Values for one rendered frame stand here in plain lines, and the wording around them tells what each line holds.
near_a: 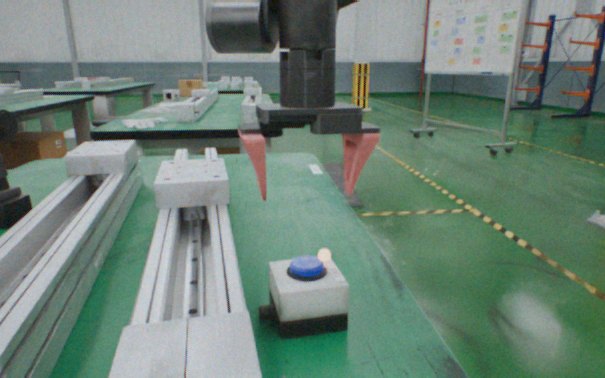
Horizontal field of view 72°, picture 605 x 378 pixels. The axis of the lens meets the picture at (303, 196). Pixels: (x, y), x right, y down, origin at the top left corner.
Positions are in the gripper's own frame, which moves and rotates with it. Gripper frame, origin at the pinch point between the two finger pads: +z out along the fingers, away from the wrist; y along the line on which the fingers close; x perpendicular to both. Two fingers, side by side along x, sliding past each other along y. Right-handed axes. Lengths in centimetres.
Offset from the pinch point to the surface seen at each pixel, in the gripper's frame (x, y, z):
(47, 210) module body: -23.2, 34.7, 7.7
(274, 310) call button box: 0.8, 4.1, 14.3
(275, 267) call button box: -1.8, 3.5, 10.1
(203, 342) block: 15.8, 11.7, 6.6
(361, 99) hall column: -940, -360, 69
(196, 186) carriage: -19.8, 12.5, 4.4
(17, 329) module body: 8.8, 27.0, 7.9
